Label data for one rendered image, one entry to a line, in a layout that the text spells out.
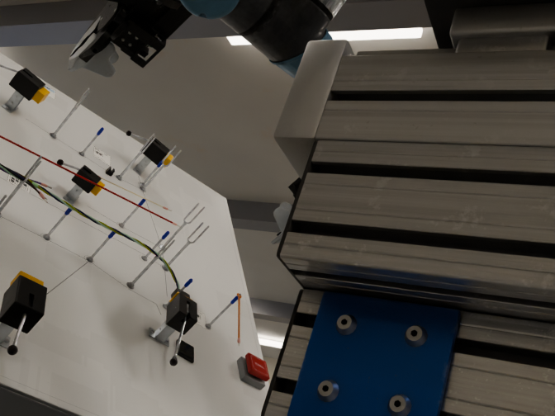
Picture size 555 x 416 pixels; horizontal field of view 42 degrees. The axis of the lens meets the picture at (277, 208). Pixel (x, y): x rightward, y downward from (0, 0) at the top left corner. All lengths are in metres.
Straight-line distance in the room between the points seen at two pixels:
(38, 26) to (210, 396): 4.04
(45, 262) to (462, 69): 0.99
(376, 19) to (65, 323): 2.92
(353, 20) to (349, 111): 3.45
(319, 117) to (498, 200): 0.14
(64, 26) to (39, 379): 4.01
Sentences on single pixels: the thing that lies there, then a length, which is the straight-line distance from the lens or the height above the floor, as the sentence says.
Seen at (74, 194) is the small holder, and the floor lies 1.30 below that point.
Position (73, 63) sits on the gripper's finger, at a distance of 1.11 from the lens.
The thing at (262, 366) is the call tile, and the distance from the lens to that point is 1.52.
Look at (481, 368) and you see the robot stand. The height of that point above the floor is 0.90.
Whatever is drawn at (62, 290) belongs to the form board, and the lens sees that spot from 1.32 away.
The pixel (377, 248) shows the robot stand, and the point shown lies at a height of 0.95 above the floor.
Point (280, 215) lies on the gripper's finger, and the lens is 1.42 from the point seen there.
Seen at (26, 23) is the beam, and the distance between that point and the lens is 5.23.
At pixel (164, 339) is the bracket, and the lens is 1.39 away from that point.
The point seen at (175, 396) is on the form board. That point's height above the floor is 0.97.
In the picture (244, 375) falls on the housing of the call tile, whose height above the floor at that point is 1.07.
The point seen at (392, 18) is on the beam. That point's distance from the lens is 3.87.
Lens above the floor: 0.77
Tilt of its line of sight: 25 degrees up
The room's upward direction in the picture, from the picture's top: 19 degrees clockwise
